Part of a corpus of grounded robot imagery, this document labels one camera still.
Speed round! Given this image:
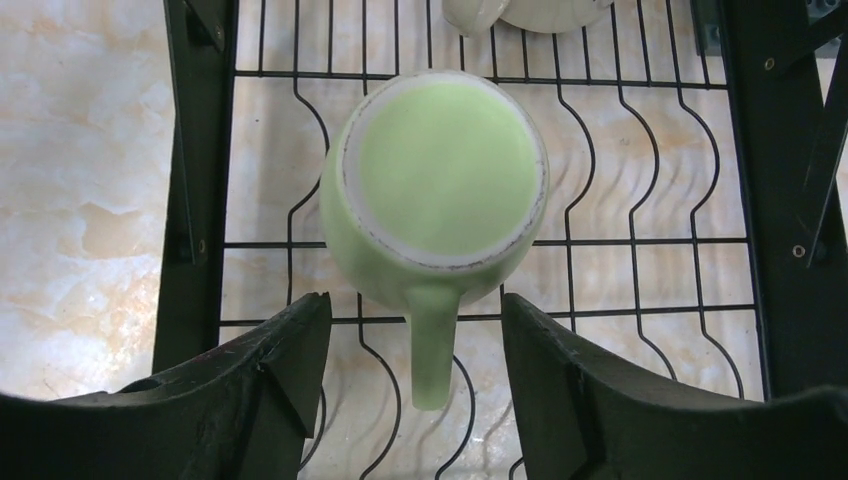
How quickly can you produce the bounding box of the beige mug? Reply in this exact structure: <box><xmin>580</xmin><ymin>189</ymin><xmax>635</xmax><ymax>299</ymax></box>
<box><xmin>442</xmin><ymin>0</ymin><xmax>614</xmax><ymax>36</ymax></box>

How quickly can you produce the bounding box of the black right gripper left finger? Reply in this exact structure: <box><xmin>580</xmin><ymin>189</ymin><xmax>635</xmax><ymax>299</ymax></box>
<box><xmin>1</xmin><ymin>293</ymin><xmax>332</xmax><ymax>479</ymax></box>

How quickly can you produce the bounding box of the black wire dish rack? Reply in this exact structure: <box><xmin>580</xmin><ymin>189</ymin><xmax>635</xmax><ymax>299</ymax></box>
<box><xmin>153</xmin><ymin>1</ymin><xmax>847</xmax><ymax>479</ymax></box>

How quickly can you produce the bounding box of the green white mug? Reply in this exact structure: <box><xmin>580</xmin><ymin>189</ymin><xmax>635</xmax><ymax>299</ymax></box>
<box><xmin>319</xmin><ymin>70</ymin><xmax>550</xmax><ymax>410</ymax></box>

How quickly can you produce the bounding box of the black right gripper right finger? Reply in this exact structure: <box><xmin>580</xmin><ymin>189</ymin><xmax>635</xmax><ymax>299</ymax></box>
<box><xmin>501</xmin><ymin>293</ymin><xmax>847</xmax><ymax>479</ymax></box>

